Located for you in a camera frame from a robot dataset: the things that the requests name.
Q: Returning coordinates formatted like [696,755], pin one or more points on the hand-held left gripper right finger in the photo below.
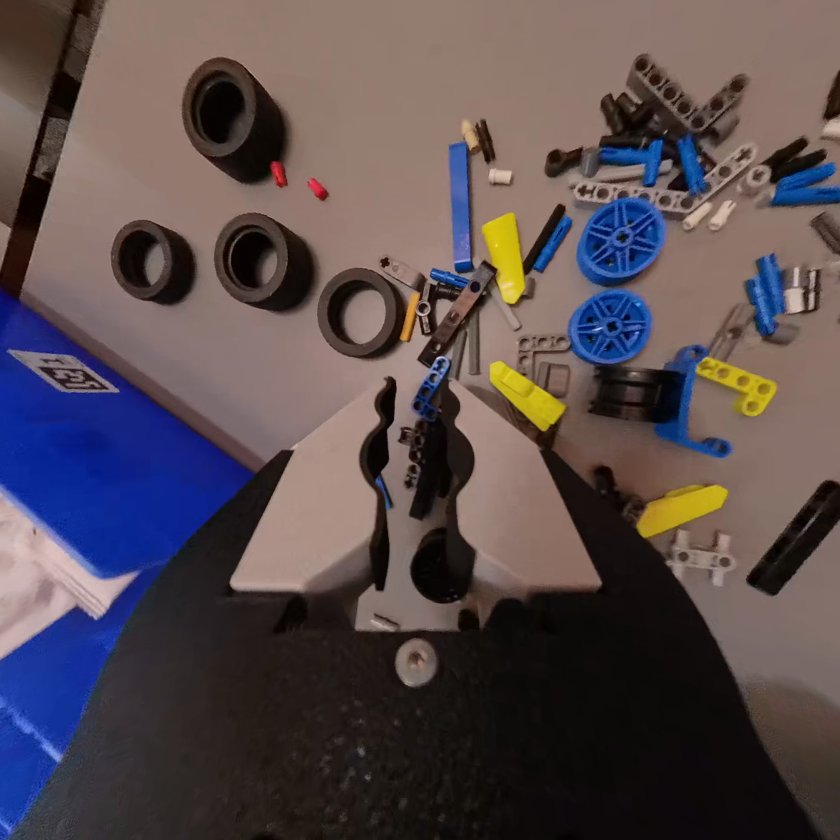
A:
[531,525]

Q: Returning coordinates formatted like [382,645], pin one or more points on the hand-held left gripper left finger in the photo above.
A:
[308,525]

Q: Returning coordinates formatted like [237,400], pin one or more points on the blue L-shaped lego liftarm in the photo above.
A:
[431,387]

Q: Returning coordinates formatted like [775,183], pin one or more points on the black lego tyre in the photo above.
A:
[152,261]
[233,118]
[361,312]
[262,261]

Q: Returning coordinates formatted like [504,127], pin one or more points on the pile of loose lego pieces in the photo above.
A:
[623,236]

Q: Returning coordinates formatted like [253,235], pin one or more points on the small red lego pin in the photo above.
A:
[317,189]
[279,173]

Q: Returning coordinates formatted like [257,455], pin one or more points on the blue plastic bin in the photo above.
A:
[98,459]

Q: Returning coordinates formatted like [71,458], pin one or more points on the stack of white sheets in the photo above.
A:
[39,564]

